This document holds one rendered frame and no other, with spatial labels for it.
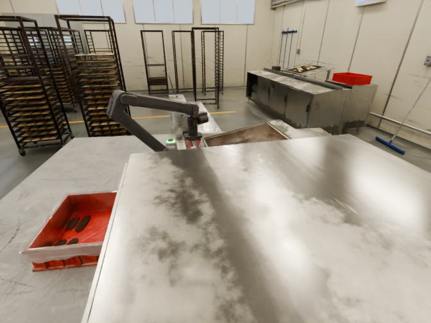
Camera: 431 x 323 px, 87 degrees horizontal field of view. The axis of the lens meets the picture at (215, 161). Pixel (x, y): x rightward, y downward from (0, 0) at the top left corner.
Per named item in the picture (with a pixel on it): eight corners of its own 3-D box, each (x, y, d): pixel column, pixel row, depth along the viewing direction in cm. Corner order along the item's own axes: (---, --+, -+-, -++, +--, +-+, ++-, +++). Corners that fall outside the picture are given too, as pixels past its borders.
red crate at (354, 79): (331, 80, 413) (333, 72, 407) (347, 79, 422) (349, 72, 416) (353, 84, 370) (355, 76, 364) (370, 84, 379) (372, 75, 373)
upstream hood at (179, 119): (169, 100, 286) (168, 93, 282) (183, 100, 290) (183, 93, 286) (175, 136, 178) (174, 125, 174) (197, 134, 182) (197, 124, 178)
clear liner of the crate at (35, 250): (70, 209, 104) (64, 191, 99) (177, 200, 109) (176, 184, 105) (26, 275, 75) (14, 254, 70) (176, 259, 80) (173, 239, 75)
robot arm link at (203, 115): (183, 104, 127) (192, 107, 121) (200, 100, 134) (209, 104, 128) (185, 124, 133) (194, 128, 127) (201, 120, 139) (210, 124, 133)
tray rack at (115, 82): (92, 156, 338) (52, 14, 255) (99, 141, 388) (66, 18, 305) (135, 150, 353) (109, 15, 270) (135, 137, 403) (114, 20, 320)
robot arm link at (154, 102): (112, 100, 103) (120, 106, 96) (113, 88, 101) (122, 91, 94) (189, 112, 132) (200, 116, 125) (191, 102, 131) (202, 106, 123)
